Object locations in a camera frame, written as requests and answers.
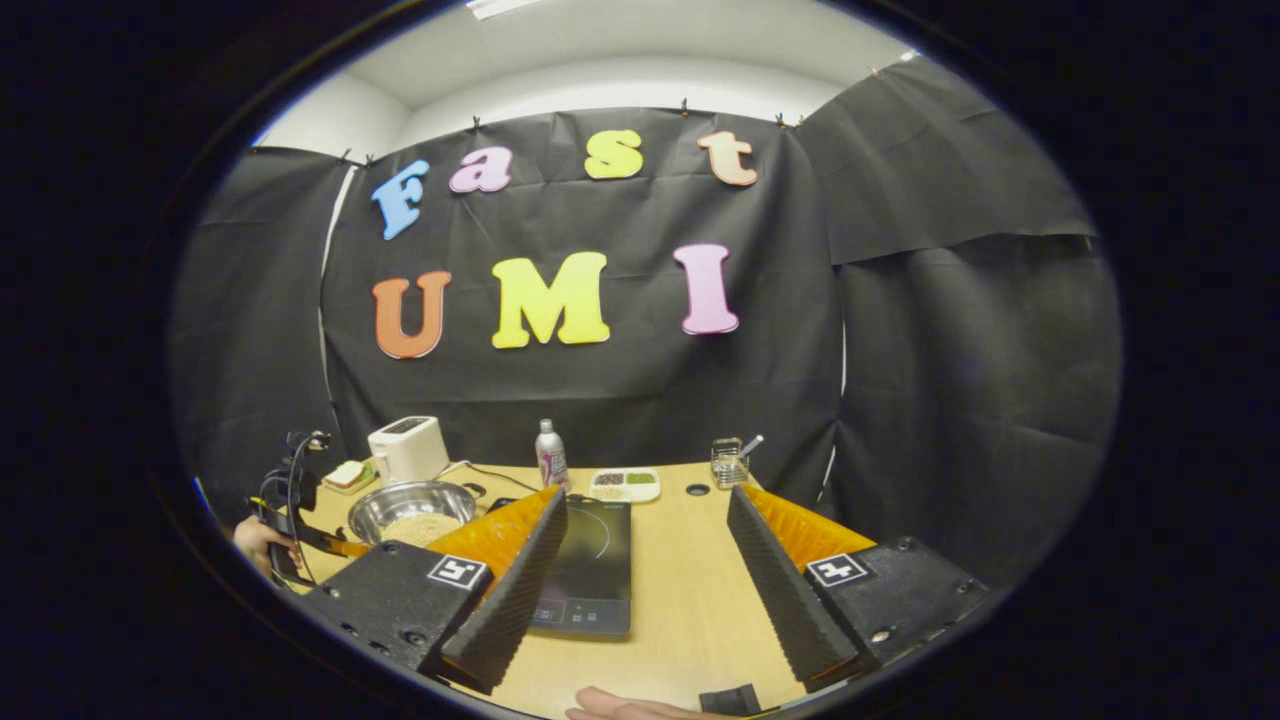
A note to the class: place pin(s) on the pile of yellow soybeans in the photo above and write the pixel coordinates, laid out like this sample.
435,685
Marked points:
420,528

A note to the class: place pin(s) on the large ceiling light panel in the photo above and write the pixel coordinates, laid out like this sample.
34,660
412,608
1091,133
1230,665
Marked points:
500,7

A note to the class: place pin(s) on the white divided dish of beans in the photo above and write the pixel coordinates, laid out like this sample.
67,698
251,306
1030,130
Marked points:
625,485

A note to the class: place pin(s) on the silver drink bottle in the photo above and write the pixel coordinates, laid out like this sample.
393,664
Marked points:
551,460

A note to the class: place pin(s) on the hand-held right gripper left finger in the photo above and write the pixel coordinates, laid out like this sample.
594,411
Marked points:
520,590

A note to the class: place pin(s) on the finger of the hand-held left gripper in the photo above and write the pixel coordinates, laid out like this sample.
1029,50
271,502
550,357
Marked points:
345,548

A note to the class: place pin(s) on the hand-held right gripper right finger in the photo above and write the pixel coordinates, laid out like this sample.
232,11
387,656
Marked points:
785,590

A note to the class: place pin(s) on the white toaster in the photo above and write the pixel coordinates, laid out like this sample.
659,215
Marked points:
405,450

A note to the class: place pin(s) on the black backdrop cloth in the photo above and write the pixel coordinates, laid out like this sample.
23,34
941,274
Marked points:
620,400

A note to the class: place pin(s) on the plate with toast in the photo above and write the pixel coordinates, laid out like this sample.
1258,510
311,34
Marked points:
347,475

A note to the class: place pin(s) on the metal spoon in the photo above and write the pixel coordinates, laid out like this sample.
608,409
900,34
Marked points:
752,444

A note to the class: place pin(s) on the black induction cooktop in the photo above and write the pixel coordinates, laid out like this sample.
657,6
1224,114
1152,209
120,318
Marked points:
595,570

